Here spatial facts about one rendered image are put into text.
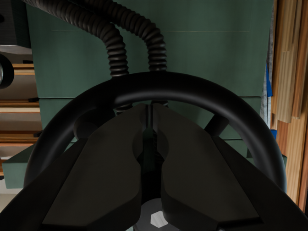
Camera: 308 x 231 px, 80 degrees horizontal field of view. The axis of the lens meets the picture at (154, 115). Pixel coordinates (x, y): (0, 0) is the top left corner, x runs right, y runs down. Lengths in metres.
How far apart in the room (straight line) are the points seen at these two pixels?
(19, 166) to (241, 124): 0.42
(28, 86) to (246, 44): 3.34
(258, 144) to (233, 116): 0.04
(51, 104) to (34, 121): 3.18
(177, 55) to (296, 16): 1.53
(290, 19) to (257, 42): 1.39
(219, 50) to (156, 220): 0.30
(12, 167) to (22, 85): 3.13
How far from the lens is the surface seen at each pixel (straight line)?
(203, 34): 0.38
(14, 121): 3.79
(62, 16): 0.28
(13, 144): 3.19
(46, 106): 0.41
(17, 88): 3.64
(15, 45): 0.39
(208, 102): 0.18
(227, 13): 0.40
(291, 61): 1.81
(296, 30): 1.83
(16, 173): 0.49
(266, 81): 1.33
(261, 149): 0.22
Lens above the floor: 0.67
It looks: 12 degrees up
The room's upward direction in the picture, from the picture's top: 180 degrees clockwise
